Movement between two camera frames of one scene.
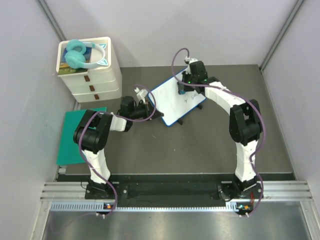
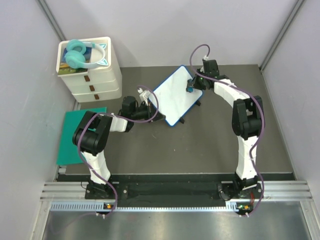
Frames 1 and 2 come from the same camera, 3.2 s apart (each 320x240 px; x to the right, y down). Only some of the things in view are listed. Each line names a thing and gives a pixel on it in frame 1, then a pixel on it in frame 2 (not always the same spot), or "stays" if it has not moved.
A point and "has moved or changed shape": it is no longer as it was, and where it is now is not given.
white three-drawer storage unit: (90, 68) stays
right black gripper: (184, 86) -> (196, 83)
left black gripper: (157, 114) stays
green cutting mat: (69, 152) stays
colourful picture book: (64, 70) stays
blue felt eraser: (181, 91) has moved or changed shape
